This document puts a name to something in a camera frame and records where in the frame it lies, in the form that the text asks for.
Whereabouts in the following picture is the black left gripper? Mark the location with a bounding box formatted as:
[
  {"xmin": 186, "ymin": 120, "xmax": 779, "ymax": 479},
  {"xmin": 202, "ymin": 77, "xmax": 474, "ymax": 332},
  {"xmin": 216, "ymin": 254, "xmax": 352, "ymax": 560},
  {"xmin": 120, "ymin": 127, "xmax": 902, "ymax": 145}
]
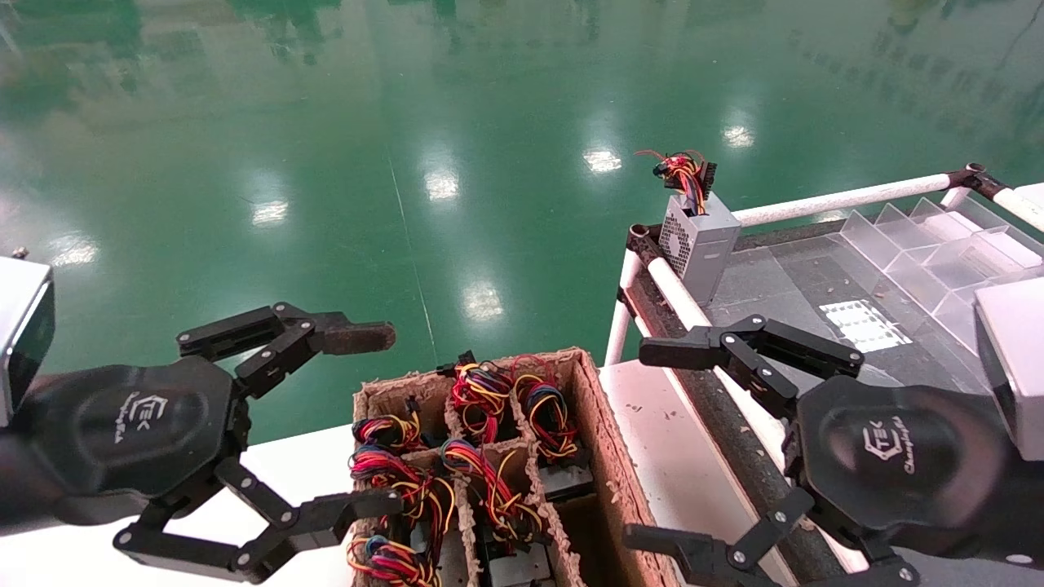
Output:
[{"xmin": 16, "ymin": 302, "xmax": 405, "ymax": 585}]

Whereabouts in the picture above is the long white frame pipe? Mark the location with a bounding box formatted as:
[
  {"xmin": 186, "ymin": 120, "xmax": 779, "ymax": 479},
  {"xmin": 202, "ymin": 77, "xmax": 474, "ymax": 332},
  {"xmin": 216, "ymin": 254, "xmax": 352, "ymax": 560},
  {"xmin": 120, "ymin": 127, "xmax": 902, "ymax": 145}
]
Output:
[{"xmin": 647, "ymin": 257, "xmax": 869, "ymax": 573}]

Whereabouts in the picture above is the white frame leg pipe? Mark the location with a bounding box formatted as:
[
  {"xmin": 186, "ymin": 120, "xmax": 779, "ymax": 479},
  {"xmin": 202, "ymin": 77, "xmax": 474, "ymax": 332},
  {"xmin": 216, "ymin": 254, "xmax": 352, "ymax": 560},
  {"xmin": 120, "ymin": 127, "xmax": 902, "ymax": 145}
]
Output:
[{"xmin": 604, "ymin": 249, "xmax": 645, "ymax": 368}]

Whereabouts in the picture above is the black pipe corner connector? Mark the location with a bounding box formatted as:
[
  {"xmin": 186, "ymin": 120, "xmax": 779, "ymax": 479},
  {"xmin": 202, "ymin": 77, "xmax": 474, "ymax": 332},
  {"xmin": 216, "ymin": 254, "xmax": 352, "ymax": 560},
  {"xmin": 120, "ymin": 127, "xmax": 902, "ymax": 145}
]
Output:
[
  {"xmin": 946, "ymin": 163, "xmax": 1006, "ymax": 201},
  {"xmin": 626, "ymin": 224, "xmax": 666, "ymax": 274}
]

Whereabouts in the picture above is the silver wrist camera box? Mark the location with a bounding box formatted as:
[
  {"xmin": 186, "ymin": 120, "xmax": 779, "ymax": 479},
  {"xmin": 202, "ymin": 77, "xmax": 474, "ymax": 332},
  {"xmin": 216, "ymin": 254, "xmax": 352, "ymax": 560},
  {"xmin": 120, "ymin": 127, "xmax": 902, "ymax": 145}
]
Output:
[
  {"xmin": 973, "ymin": 277, "xmax": 1044, "ymax": 462},
  {"xmin": 0, "ymin": 255, "xmax": 55, "ymax": 426}
]

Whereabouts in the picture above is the white perforated label sticker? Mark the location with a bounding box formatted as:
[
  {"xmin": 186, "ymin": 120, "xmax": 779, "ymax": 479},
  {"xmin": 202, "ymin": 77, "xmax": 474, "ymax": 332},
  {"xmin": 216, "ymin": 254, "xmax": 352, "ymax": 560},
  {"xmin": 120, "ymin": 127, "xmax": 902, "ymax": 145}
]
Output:
[{"xmin": 820, "ymin": 300, "xmax": 913, "ymax": 353}]

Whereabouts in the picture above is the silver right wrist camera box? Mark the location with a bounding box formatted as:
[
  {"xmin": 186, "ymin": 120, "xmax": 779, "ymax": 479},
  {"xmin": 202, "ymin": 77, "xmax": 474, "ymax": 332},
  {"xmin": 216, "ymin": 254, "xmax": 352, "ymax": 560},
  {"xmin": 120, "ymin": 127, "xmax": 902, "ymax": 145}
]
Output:
[{"xmin": 973, "ymin": 277, "xmax": 1044, "ymax": 462}]

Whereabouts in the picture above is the short white frame pipe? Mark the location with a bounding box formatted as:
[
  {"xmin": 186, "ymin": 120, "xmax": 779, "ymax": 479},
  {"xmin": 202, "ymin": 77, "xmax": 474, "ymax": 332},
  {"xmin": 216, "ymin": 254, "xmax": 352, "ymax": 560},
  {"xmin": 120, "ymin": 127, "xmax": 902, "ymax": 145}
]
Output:
[{"xmin": 991, "ymin": 184, "xmax": 1044, "ymax": 234}]

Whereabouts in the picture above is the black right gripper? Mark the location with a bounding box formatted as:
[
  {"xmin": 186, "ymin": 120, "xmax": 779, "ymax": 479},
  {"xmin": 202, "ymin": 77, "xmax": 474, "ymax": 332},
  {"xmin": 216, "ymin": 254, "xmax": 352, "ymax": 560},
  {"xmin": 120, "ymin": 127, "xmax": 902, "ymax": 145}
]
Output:
[{"xmin": 624, "ymin": 314, "xmax": 1024, "ymax": 587}]

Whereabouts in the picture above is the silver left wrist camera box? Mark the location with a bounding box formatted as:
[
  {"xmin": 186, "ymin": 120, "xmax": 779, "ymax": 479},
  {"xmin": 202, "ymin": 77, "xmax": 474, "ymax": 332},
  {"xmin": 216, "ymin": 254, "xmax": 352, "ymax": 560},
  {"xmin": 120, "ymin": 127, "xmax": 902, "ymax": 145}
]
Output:
[{"xmin": 0, "ymin": 255, "xmax": 55, "ymax": 426}]

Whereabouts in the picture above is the grey power supply with wires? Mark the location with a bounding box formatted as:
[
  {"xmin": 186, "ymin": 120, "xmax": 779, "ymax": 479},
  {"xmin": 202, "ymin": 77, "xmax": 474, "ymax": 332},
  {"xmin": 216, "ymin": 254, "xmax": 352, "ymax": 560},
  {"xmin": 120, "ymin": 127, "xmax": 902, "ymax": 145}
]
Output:
[
  {"xmin": 636, "ymin": 149, "xmax": 741, "ymax": 307},
  {"xmin": 438, "ymin": 351, "xmax": 515, "ymax": 445},
  {"xmin": 349, "ymin": 447, "xmax": 456, "ymax": 563},
  {"xmin": 440, "ymin": 439, "xmax": 555, "ymax": 587},
  {"xmin": 346, "ymin": 534, "xmax": 445, "ymax": 587},
  {"xmin": 510, "ymin": 355, "xmax": 596, "ymax": 502},
  {"xmin": 351, "ymin": 397, "xmax": 427, "ymax": 455}
]

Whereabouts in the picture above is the clear acrylic divider tray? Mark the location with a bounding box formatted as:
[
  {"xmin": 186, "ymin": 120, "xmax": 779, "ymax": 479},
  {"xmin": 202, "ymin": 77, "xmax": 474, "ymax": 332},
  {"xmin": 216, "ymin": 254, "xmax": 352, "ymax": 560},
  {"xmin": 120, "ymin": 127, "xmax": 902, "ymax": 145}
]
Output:
[{"xmin": 840, "ymin": 196, "xmax": 1044, "ymax": 353}]

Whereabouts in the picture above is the brown cardboard divider box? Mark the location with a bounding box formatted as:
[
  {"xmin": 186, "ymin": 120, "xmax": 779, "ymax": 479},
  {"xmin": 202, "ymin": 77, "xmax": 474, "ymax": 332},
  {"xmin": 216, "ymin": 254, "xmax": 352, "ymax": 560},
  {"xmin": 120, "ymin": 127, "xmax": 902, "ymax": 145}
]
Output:
[{"xmin": 351, "ymin": 346, "xmax": 682, "ymax": 587}]

